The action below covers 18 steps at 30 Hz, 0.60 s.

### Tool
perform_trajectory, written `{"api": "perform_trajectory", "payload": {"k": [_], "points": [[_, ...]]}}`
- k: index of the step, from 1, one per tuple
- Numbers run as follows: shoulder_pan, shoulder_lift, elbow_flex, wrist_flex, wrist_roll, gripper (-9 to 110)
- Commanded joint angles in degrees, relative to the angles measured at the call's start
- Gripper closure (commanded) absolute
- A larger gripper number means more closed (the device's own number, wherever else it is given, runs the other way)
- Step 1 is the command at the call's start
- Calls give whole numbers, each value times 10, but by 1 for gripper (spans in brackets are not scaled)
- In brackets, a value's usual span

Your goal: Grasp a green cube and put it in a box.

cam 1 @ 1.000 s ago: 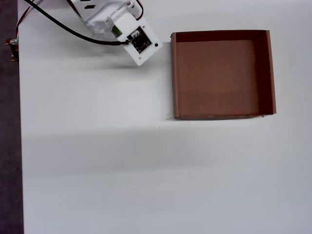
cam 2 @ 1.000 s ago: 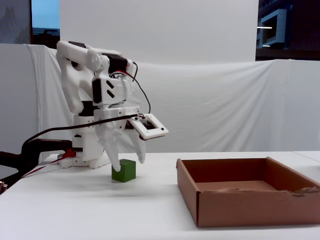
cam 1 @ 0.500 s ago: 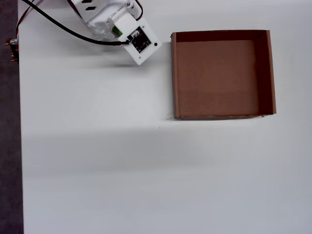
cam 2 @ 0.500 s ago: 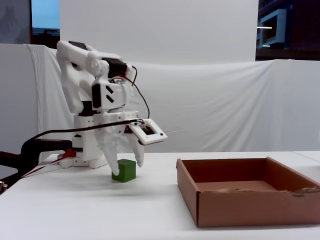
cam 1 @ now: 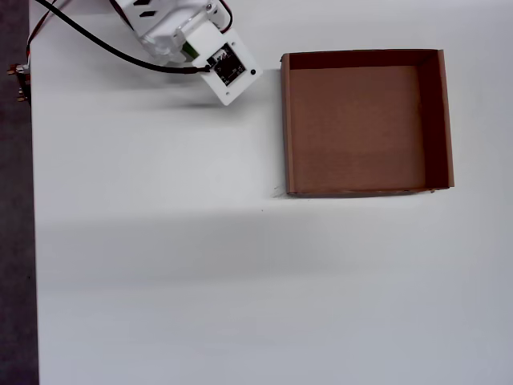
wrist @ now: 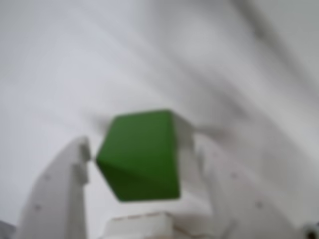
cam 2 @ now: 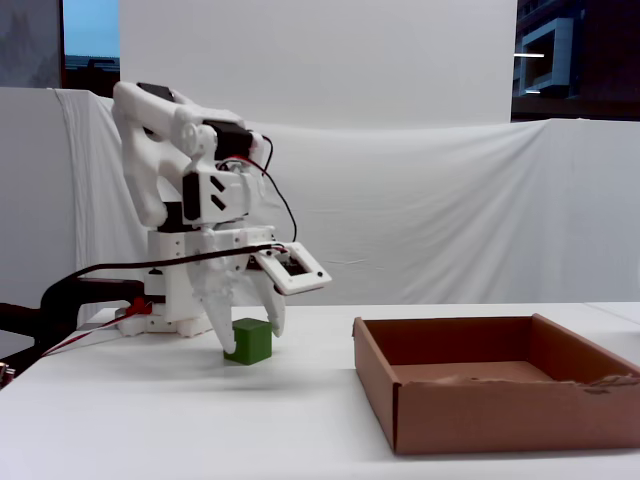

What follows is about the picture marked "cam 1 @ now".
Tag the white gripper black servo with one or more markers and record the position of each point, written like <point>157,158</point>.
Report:
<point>160,47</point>

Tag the green cube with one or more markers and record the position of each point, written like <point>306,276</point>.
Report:
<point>189,50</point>

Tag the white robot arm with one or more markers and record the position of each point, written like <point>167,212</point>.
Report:
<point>160,12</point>

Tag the brown cardboard box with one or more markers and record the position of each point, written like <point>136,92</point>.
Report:
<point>360,128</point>

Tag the red white power lead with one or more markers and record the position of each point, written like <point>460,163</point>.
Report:
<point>38,28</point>

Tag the table edge clamp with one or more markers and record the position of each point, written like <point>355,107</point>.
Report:
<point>22,86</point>

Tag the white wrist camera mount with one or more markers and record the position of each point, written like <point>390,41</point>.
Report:
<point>236,84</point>

